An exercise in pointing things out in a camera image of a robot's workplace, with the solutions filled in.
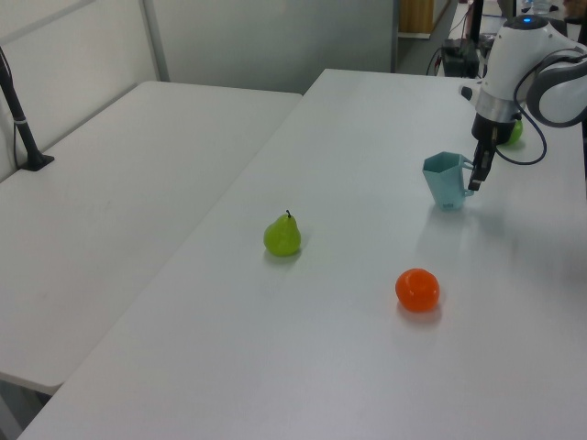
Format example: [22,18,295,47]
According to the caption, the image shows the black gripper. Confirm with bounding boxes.
[467,113,517,193]

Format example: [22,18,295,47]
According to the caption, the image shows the light blue faceted mug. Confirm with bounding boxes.
[422,151,478,213]

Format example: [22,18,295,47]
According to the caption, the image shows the green toy apple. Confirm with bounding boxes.
[497,117,525,147]

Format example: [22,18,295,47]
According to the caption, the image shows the black electronics box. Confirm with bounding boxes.
[437,38,487,78]

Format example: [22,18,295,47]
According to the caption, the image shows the orange toy tangerine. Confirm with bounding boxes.
[394,268,441,314]

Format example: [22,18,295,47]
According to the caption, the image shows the black background pole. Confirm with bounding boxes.
[470,0,486,47]

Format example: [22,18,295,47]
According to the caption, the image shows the wooden panel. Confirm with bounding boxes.
[397,0,437,39]

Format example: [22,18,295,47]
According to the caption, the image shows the yellow-green toy pear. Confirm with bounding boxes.
[262,209,303,258]

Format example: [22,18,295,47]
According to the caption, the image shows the white adjacent table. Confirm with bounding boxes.
[0,81,304,395]

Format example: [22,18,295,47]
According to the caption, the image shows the dark arm cable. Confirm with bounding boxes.
[493,49,587,167]

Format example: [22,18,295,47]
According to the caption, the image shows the grey metal partition post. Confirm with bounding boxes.
[390,0,402,74]
[140,0,172,84]

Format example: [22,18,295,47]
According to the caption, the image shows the black camera pole with base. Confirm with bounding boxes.
[0,45,56,173]

